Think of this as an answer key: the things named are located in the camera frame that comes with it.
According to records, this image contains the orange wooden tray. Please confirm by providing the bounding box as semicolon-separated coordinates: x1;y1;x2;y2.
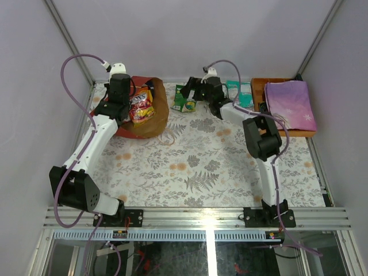
251;78;316;137

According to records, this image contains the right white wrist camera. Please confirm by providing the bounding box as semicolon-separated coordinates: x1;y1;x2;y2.
201;67;217;83

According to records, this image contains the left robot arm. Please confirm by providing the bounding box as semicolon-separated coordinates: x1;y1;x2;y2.
49;73;131;227

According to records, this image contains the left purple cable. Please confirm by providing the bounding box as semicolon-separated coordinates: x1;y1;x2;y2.
53;53;121;276

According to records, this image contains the Fox's candy bag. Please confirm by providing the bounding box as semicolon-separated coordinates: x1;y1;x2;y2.
129;87;155;128

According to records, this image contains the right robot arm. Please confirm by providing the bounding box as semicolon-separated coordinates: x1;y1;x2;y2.
179;76;283;227

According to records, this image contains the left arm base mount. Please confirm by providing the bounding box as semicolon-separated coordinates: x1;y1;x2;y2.
99;200;144;228

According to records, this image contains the floral table mat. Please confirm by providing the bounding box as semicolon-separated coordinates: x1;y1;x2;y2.
62;82;327;208

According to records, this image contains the purple Frozen cloth bag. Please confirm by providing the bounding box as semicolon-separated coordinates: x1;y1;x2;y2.
264;80;317;132

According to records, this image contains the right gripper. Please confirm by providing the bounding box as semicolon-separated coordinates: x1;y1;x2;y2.
179;77;213;105

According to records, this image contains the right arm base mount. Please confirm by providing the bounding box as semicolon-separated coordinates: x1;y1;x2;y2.
238;199;296;228

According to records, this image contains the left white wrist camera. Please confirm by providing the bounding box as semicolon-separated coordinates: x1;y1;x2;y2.
102;61;127;79

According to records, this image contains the red brown paper bag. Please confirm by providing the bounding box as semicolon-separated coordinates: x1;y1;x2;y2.
90;73;169;139

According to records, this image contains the teal snack packet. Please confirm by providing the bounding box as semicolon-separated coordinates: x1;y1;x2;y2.
225;80;254;109

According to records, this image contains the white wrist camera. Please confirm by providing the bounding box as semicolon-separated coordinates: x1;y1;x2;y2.
201;67;217;83
102;61;127;79

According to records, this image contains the aluminium front rail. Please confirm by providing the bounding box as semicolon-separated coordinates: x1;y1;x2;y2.
42;207;351;243

